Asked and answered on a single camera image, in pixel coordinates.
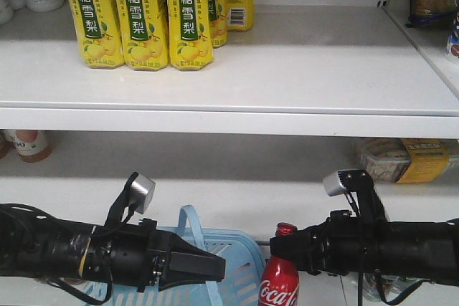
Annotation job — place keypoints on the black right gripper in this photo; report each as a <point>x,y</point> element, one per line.
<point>336,246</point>

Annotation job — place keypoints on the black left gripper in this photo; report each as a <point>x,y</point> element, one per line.
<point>143,255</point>

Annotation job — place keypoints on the light blue plastic basket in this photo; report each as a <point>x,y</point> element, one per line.
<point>241,283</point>

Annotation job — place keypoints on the red coca-cola aluminium bottle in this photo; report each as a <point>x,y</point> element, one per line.
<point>279,284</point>

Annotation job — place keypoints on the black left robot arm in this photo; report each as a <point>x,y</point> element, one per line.
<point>36,245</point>

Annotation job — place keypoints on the clear water bottle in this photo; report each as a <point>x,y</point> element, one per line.
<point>369,289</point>

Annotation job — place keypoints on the clear cookie box yellow label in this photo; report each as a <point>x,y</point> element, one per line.
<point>395,160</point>

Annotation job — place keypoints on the orange C100 juice bottle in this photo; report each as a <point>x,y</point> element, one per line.
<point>31,145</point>

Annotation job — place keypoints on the blue instant noodle cup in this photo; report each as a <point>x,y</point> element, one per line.
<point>451,48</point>

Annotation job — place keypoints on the yellow pear drink carton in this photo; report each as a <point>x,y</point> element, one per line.
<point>98,32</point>
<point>145,33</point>
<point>190,43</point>

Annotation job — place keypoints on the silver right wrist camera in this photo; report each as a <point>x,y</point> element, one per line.
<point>335,183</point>

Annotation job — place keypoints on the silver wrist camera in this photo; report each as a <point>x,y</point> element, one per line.
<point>335,183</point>
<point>140,192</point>

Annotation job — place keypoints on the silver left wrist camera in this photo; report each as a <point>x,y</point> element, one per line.
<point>140,192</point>

